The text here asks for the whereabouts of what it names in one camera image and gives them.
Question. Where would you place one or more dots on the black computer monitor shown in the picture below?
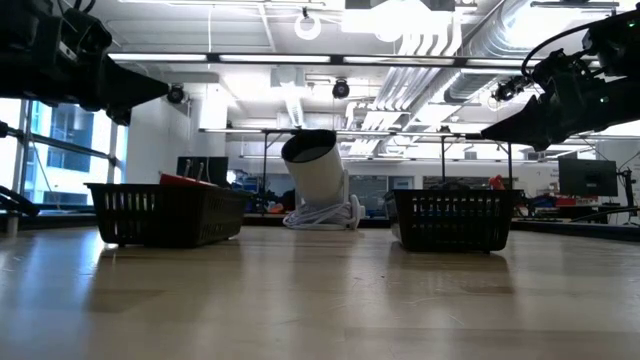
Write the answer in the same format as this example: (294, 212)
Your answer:
(587, 177)

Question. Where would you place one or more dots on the white cylindrical security camera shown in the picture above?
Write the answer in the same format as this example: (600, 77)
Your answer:
(317, 175)

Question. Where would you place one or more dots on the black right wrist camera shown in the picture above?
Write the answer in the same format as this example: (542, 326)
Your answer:
(562, 72)

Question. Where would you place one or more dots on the overhead light bar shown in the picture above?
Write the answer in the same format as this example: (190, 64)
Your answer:
(250, 58)

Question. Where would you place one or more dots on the black background table frame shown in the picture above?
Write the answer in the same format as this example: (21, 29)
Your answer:
(443, 165)

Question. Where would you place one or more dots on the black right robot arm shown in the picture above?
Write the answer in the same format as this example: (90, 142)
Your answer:
(617, 45)

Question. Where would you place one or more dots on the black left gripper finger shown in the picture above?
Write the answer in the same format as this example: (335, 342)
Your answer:
(130, 87)

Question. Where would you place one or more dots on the black box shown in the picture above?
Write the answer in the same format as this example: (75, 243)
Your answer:
(215, 170)

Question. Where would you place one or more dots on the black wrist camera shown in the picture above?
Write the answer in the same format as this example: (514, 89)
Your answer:
(87, 32)
(562, 72)

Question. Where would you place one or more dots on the blue background robot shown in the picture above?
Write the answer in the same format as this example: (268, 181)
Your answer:
(270, 200)

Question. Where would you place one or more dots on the red block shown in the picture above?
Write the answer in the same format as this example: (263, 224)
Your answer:
(182, 180)

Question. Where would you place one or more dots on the black ceiling device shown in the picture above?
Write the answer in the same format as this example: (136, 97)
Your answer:
(507, 90)

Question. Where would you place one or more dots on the black mesh basket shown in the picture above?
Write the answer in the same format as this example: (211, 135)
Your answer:
(165, 215)
(450, 220)

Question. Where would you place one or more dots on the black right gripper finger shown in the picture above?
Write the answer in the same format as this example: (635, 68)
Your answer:
(520, 125)

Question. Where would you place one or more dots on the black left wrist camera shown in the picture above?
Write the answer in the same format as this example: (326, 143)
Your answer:
(87, 32)

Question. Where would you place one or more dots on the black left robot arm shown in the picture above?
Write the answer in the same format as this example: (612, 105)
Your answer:
(25, 50)

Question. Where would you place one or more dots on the black ceiling camera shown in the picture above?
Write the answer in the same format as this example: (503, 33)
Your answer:
(341, 89)
(176, 94)

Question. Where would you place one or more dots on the small red object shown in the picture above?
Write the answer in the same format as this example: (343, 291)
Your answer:
(496, 182)

